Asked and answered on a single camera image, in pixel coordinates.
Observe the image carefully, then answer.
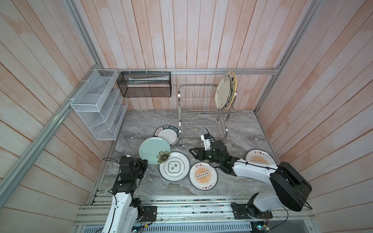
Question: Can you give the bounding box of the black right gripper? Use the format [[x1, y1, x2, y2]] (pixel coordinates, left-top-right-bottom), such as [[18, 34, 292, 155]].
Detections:
[[189, 148, 222, 167]]

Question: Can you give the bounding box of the white plate with flower outline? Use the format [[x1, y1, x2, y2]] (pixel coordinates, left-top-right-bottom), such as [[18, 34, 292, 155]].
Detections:
[[159, 152, 190, 182]]

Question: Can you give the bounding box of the pale green plate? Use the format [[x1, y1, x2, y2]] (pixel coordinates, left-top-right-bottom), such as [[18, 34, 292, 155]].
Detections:
[[139, 137, 171, 165]]

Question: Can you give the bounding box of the cream plate with berry sprigs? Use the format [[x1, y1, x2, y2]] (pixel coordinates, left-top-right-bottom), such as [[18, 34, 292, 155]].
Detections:
[[215, 75, 231, 110]]

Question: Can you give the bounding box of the cat and stars orange-rim plate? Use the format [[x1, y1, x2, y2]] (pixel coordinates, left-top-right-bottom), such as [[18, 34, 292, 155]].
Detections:
[[226, 71, 237, 111]]

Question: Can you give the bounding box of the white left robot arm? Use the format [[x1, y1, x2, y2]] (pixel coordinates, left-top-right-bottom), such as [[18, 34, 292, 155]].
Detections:
[[102, 155, 148, 233]]

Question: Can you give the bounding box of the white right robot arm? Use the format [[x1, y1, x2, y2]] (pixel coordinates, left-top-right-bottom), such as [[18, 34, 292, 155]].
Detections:
[[189, 139, 312, 218]]

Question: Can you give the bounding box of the stainless steel dish rack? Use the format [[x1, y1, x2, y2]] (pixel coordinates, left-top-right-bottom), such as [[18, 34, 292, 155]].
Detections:
[[177, 84, 235, 141]]

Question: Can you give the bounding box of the orange sunburst plate centre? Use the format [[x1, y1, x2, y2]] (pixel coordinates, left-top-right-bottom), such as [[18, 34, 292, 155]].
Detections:
[[189, 162, 218, 191]]

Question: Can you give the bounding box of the orange sunburst plate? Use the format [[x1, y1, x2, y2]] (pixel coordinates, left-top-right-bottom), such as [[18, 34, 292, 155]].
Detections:
[[189, 162, 218, 191], [246, 149, 277, 165]]

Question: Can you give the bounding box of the dark-rim lettered white plate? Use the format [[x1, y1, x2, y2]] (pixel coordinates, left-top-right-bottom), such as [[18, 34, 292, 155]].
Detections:
[[153, 125, 181, 146]]

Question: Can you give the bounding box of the orange sunburst plate right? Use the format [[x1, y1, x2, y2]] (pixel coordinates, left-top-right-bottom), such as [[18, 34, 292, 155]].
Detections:
[[246, 149, 277, 165]]

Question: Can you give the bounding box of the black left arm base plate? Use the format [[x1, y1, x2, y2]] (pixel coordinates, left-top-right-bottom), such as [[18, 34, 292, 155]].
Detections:
[[137, 206, 157, 222]]

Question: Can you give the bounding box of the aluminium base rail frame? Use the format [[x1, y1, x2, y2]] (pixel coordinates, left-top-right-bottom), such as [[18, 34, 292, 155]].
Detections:
[[72, 195, 315, 233]]

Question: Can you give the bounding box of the white wire mesh shelf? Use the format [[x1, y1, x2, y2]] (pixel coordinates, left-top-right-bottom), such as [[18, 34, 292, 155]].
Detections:
[[71, 69, 128, 141]]

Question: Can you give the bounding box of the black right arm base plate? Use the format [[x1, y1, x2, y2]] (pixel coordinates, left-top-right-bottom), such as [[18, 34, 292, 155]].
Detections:
[[230, 203, 273, 219]]

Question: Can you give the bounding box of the black mesh wall basket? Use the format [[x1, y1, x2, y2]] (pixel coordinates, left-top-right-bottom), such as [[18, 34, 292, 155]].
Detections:
[[117, 71, 173, 98]]

